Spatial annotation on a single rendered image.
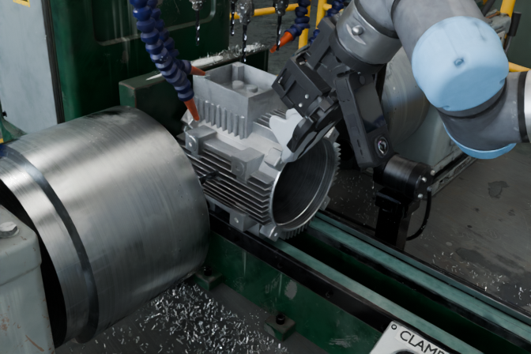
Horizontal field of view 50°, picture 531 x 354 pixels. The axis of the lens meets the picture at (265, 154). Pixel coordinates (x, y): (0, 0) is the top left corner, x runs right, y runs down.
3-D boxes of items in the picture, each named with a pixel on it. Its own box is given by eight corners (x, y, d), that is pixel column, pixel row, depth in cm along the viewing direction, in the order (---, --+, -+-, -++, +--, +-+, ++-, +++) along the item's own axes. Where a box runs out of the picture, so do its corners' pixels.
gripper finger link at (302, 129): (299, 136, 76) (332, 93, 70) (308, 145, 75) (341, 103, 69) (277, 147, 73) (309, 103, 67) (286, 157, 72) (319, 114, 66)
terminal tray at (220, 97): (191, 117, 91) (190, 75, 88) (238, 100, 98) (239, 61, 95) (244, 142, 84) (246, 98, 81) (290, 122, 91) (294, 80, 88)
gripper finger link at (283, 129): (264, 135, 80) (294, 92, 74) (291, 167, 79) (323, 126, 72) (249, 142, 78) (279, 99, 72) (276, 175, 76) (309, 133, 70)
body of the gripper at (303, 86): (303, 76, 77) (350, 9, 68) (345, 122, 75) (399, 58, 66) (266, 90, 71) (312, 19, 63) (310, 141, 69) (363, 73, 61)
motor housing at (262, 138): (173, 206, 96) (170, 103, 86) (250, 168, 108) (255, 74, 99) (260, 261, 84) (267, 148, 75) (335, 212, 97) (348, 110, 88)
